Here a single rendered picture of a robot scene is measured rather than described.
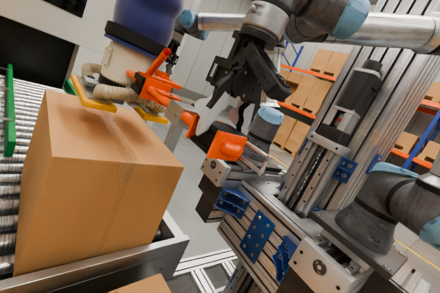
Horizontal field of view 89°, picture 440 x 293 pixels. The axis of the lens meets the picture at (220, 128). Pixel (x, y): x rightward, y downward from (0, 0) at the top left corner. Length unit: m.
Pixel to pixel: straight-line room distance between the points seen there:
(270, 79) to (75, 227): 0.70
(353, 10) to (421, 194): 0.43
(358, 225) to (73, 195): 0.79
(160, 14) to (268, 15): 0.51
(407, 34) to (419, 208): 0.39
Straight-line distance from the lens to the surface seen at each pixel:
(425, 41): 0.74
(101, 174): 0.74
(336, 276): 0.69
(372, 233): 0.78
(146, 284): 0.98
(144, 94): 0.67
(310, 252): 0.71
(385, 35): 0.67
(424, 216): 0.68
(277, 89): 0.35
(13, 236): 1.06
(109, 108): 0.79
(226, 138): 0.38
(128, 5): 0.87
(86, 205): 0.79
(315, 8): 0.46
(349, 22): 0.48
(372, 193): 0.78
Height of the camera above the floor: 1.27
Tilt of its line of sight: 10 degrees down
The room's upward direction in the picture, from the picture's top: 24 degrees clockwise
